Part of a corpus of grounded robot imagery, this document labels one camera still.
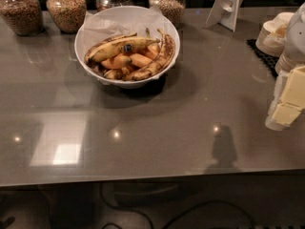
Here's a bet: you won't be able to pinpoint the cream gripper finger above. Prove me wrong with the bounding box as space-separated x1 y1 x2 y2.
265 102 301 131

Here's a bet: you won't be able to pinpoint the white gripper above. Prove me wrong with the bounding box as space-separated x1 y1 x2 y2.
279 3 305 110

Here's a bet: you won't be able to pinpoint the spotted yellow banana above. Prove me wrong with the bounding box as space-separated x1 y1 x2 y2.
89 36 160 63

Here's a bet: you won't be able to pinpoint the right curved spotted banana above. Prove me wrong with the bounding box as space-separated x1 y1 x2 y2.
124 29 175 81

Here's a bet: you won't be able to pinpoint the small bottom banana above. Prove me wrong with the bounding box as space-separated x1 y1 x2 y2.
104 67 133 80

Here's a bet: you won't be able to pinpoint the white bowl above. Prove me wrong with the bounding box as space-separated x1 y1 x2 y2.
74 6 180 89

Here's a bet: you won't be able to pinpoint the lower stack paper bowls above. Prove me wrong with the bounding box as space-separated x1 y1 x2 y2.
275 52 305 73

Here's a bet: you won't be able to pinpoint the stack paper bowls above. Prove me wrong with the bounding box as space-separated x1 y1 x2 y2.
255 12 294 57
275 52 305 73

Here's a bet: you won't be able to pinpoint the black rubber mat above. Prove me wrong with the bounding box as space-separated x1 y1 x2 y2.
247 39 278 79

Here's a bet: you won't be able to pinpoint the upper stack paper bowls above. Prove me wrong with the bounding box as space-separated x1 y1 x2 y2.
255 12 294 57

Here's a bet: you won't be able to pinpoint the white folded card stand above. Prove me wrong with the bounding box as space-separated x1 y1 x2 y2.
204 0 244 31

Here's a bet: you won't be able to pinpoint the orange fruit right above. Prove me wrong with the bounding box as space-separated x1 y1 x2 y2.
140 44 160 59

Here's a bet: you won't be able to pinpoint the orange fruit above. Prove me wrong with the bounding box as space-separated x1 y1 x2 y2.
101 54 132 70
140 44 160 59
129 53 152 68

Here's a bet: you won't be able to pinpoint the grain jar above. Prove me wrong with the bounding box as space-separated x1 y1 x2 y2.
0 0 43 36
46 0 87 33
149 0 186 26

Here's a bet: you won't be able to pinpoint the orange fruit middle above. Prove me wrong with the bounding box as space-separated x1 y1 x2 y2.
129 53 152 68

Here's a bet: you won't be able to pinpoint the orange fruit left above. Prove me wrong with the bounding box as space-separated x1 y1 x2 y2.
101 54 132 70

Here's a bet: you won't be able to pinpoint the white paper liner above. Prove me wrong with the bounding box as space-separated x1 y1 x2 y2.
74 6 175 56

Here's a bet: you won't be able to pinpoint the far left grain jar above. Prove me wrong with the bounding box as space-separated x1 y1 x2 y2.
0 0 43 36

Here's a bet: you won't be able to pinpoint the black floor cable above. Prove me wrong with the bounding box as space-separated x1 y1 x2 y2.
99 181 256 229

